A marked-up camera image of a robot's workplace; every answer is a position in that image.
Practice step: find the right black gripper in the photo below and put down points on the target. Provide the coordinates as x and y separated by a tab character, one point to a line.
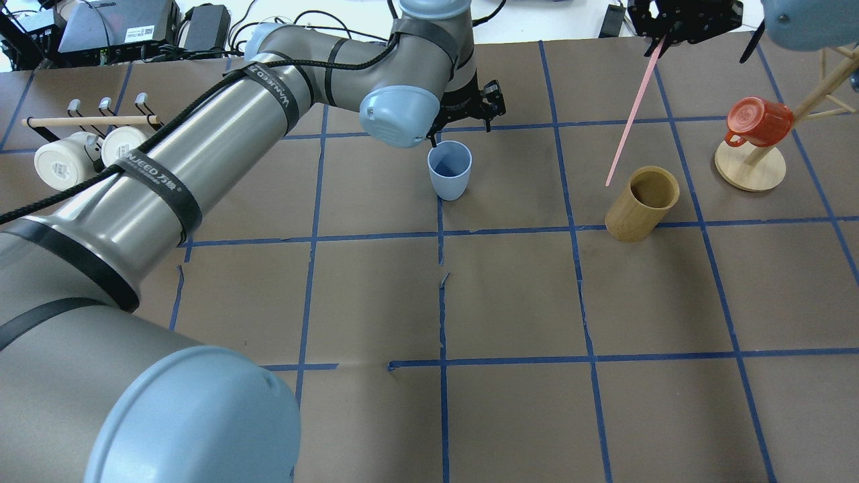
684	17

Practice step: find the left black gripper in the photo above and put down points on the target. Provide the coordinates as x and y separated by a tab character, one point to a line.
468	100

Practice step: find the light blue plastic cup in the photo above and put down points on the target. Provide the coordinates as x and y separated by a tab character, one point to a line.
449	164

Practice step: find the pink chopstick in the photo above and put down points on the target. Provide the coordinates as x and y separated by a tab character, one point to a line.
635	107

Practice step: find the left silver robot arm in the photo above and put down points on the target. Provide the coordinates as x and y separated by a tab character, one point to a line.
93	393

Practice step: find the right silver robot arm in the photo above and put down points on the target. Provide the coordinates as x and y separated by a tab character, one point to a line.
793	25

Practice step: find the black power adapter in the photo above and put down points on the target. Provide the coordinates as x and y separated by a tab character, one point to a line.
613	21

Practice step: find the red mug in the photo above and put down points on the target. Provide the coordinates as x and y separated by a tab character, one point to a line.
759	122

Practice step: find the wooden mug tree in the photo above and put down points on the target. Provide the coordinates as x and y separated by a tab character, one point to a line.
754	169

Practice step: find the bamboo chopstick holder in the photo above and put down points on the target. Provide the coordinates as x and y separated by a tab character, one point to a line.
648	196

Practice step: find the white mug with face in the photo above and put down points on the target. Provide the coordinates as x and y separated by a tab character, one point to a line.
120	142

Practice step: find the black electronics box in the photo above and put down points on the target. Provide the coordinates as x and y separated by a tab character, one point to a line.
101	24

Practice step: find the white mug left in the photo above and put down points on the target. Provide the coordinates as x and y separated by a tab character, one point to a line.
65	163

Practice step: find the black wire mug rack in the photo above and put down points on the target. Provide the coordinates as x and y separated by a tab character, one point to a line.
101	124

